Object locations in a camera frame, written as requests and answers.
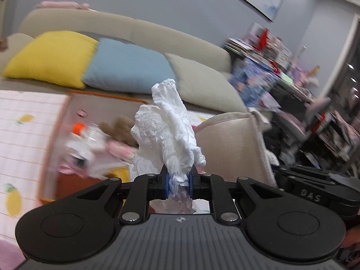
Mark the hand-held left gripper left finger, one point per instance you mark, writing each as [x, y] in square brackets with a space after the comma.
[168, 187]

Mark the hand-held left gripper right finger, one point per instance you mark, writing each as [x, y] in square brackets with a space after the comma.
[191, 186]

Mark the white paper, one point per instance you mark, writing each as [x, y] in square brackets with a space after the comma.
[168, 123]

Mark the white storage box pink rim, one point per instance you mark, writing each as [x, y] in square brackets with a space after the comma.
[76, 104]

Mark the person's right forearm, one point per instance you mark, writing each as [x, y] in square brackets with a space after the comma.
[353, 239]

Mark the white beige towel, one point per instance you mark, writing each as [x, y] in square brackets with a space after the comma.
[230, 146]

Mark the pink floral fabric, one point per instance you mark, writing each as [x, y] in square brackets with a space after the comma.
[121, 150]

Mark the brown plush bear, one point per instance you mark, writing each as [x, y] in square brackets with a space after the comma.
[118, 130]

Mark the clear bottle orange cap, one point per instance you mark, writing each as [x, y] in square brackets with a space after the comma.
[81, 143]

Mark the beige pillow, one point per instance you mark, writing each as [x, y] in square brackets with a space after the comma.
[202, 84]

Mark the cluttered shelf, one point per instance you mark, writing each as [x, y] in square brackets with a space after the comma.
[303, 90]

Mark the blue printed poster board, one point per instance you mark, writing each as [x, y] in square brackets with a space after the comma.
[250, 84]

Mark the blue pillow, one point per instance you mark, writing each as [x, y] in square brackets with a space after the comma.
[126, 67]

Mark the lemon print checked tablecloth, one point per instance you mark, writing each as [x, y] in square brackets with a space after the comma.
[25, 152]

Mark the beige sofa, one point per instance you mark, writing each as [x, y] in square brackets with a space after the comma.
[157, 36]

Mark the red ornament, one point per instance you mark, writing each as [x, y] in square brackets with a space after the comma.
[262, 38]

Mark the yellow pillow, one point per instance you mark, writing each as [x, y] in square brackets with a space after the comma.
[50, 56]

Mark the pink plush toy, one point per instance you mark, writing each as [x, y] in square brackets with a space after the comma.
[62, 4]

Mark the small brown card stand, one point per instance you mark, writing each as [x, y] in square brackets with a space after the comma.
[3, 45]

